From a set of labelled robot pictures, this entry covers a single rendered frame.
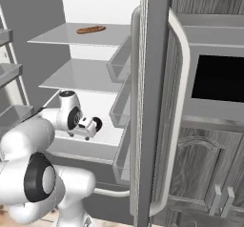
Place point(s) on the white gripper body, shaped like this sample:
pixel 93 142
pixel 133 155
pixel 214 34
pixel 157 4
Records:
pixel 90 129

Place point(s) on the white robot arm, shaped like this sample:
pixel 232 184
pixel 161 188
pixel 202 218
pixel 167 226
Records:
pixel 28 180

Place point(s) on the clear fridge door bin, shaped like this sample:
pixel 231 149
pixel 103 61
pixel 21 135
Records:
pixel 120 65
pixel 122 110
pixel 123 164

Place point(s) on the grey fridge drawer front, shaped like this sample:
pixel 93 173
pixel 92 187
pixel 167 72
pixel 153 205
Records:
pixel 106 173

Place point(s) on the glass fridge shelf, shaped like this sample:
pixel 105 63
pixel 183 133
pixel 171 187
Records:
pixel 82 76
pixel 79 37

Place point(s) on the grey fridge door with bins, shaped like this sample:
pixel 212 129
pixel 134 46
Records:
pixel 9 97

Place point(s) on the grey fridge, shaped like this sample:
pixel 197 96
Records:
pixel 95 8

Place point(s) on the grey door bin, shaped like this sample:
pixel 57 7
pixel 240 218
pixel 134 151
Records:
pixel 14 114
pixel 9 73
pixel 4 37

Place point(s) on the brown bread loaf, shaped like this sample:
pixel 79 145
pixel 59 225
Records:
pixel 90 30

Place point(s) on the grey wood cupboard door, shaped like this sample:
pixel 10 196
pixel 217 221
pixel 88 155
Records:
pixel 236 176
pixel 195 167

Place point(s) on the grey built-in oven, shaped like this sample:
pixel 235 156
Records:
pixel 216 78

